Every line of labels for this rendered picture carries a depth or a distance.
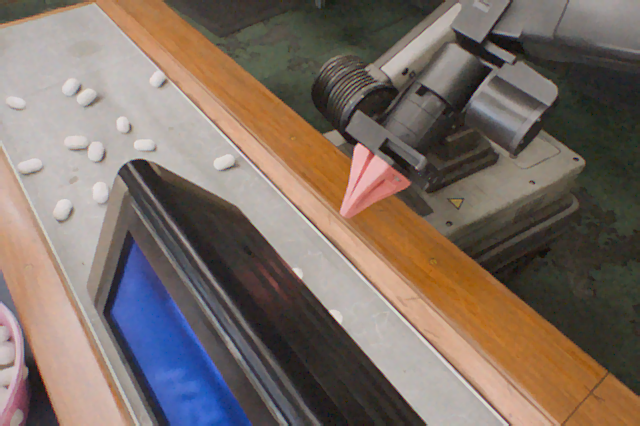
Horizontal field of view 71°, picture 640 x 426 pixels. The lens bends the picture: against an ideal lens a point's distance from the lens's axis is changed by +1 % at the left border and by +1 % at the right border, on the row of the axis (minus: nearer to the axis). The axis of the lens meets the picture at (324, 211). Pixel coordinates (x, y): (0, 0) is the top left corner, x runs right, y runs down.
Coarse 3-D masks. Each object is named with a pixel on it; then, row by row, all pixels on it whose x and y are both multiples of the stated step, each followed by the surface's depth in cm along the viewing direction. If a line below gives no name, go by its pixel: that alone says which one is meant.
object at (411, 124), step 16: (416, 96) 44; (432, 96) 44; (400, 112) 45; (416, 112) 44; (432, 112) 44; (448, 112) 45; (384, 128) 45; (400, 128) 44; (416, 128) 44; (432, 128) 44; (400, 144) 44; (416, 144) 45; (432, 144) 46; (416, 160) 43
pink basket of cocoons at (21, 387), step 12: (0, 312) 52; (0, 324) 54; (12, 324) 50; (12, 336) 53; (12, 384) 46; (24, 384) 50; (12, 396) 45; (24, 396) 51; (0, 408) 44; (12, 408) 47; (24, 408) 51; (0, 420) 44; (24, 420) 52
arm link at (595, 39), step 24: (528, 0) 39; (552, 0) 38; (576, 0) 38; (600, 0) 37; (624, 0) 36; (504, 24) 40; (528, 24) 39; (552, 24) 38; (576, 24) 38; (600, 24) 37; (624, 24) 36; (504, 48) 45; (528, 48) 42; (552, 48) 40; (576, 48) 38; (600, 48) 37; (624, 48) 36
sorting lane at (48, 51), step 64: (0, 64) 90; (64, 64) 90; (128, 64) 90; (0, 128) 77; (64, 128) 77; (192, 128) 77; (64, 192) 67; (256, 192) 67; (64, 256) 60; (320, 256) 60; (384, 320) 54; (128, 384) 49; (448, 384) 49
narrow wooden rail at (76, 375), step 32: (0, 160) 68; (0, 192) 64; (0, 224) 60; (32, 224) 60; (0, 256) 57; (32, 256) 57; (32, 288) 54; (64, 288) 54; (32, 320) 51; (64, 320) 51; (64, 352) 48; (96, 352) 49; (64, 384) 46; (96, 384) 46; (64, 416) 44; (96, 416) 44; (128, 416) 45
